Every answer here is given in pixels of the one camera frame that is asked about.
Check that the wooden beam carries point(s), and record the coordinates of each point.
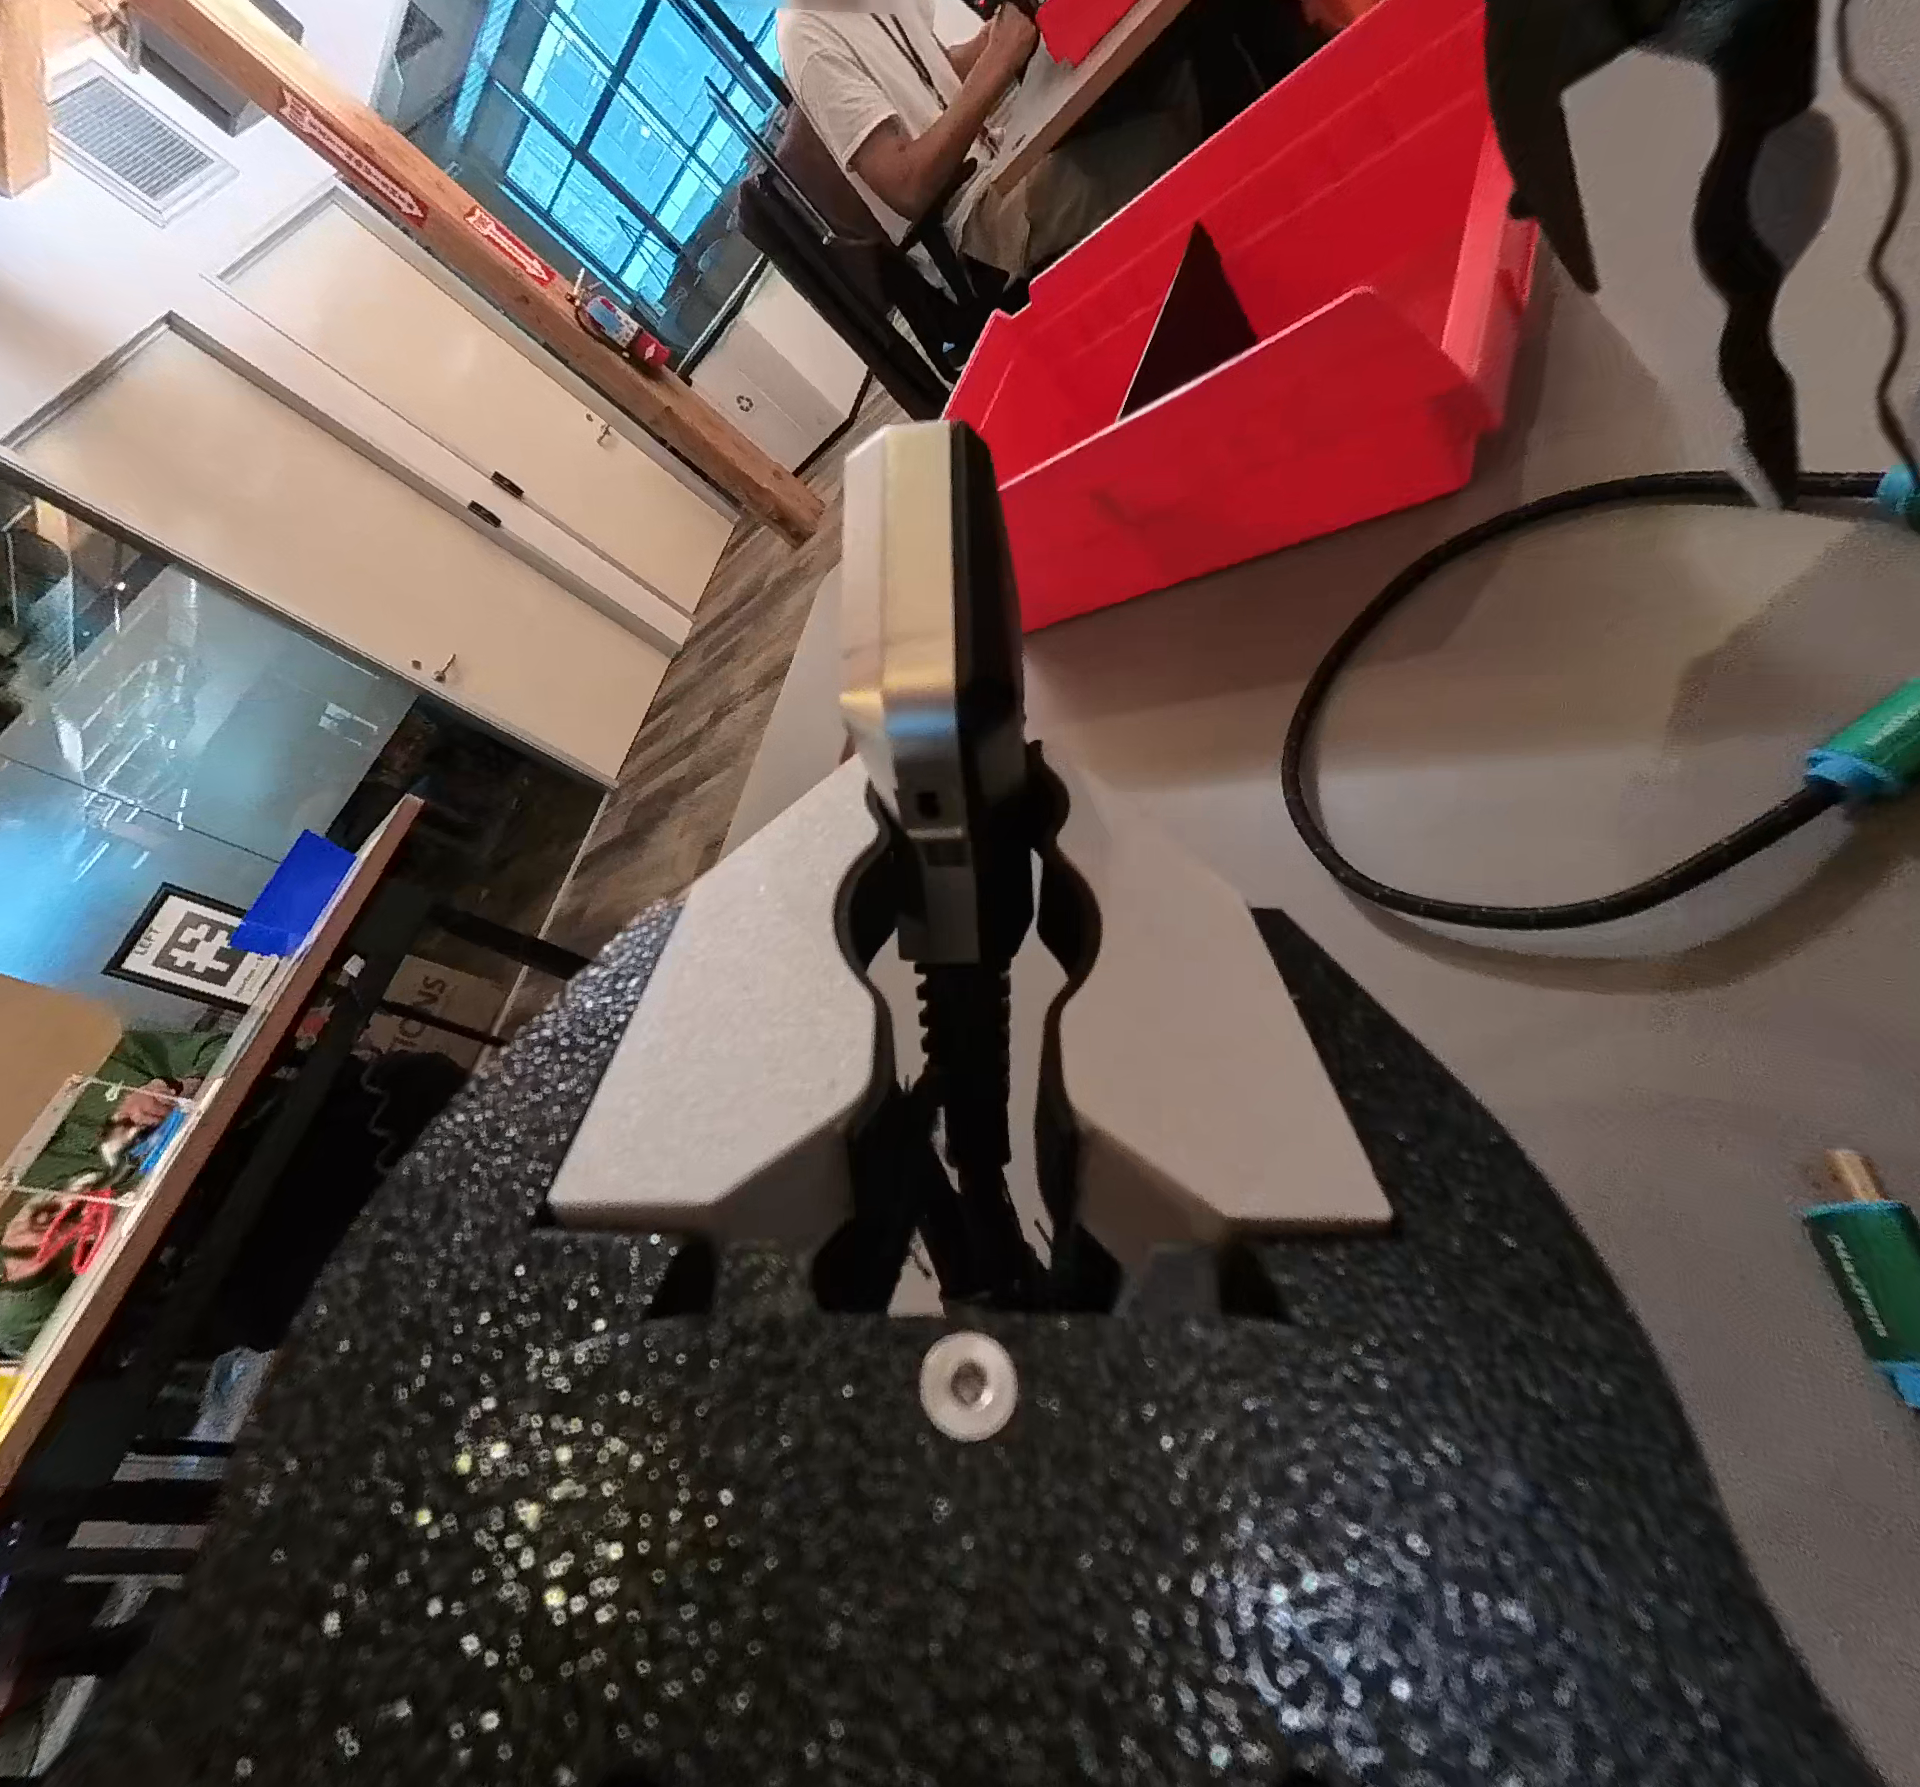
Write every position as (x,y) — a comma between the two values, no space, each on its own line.
(23,62)

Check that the pale work table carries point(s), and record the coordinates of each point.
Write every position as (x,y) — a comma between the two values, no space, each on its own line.
(1119,85)

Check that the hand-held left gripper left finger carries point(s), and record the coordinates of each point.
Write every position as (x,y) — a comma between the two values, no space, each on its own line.
(722,1037)

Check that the wooden edged side table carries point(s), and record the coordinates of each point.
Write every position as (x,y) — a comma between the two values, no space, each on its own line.
(211,1112)

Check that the red arrow sign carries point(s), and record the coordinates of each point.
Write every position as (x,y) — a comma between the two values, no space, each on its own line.
(352,159)
(514,247)

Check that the black framed marker tag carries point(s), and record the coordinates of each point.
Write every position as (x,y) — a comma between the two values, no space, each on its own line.
(173,947)

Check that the green cloth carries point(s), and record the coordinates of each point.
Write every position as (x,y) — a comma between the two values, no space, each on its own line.
(165,1061)

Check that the wooden post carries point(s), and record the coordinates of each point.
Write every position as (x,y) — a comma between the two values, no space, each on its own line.
(722,459)

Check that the cardboard box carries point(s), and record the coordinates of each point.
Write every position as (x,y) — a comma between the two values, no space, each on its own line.
(52,1067)

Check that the red fire extinguisher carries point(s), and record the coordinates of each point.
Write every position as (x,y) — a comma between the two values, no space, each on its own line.
(607,317)

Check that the silver port adapter hub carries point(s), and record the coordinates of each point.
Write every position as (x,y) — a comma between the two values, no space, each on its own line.
(930,618)

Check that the white double door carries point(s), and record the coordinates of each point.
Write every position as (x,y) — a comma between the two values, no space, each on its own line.
(452,468)

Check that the black framed window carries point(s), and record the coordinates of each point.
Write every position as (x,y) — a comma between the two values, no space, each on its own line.
(600,93)

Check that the white air vent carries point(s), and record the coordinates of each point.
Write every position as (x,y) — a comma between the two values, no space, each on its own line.
(135,135)

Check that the white low cabinet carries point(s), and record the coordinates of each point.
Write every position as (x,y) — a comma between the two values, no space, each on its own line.
(773,377)

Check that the large red plastic bin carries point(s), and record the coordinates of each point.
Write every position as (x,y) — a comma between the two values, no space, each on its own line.
(1232,468)

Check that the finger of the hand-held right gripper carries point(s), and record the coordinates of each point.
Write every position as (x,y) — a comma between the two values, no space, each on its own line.
(1763,226)
(1547,152)

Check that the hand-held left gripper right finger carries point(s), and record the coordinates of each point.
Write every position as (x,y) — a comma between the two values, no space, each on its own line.
(1200,1067)

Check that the black office chair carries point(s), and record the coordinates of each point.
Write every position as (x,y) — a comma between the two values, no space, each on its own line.
(841,272)

